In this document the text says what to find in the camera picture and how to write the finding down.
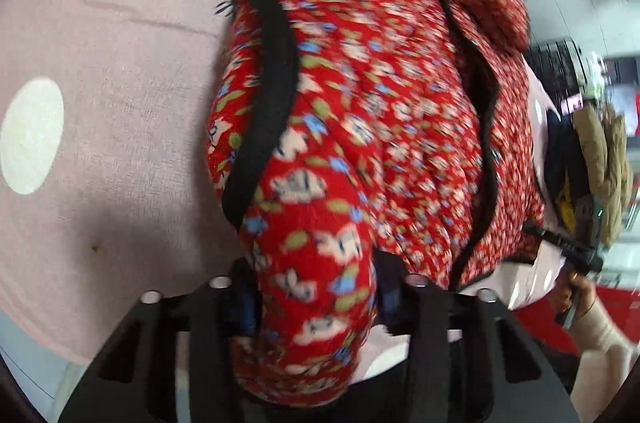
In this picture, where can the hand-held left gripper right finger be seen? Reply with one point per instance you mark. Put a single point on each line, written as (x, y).
(387, 308)

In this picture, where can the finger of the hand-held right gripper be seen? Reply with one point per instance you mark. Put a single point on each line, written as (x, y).
(550, 238)

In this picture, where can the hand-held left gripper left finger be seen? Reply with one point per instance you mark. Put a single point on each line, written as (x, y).
(245, 303)

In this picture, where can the red floral quilted jacket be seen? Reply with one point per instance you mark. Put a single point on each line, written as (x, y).
(375, 128)

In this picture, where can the person's right forearm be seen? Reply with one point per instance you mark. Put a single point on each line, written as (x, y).
(610, 363)

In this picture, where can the person's right hand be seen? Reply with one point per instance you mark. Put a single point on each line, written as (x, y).
(575, 295)

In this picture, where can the yellow cloth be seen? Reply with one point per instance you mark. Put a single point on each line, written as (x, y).
(566, 210)

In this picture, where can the tan padded jacket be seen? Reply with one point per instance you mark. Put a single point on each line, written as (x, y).
(602, 163)

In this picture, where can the pink polka dot blanket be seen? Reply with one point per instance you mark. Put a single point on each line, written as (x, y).
(125, 103)

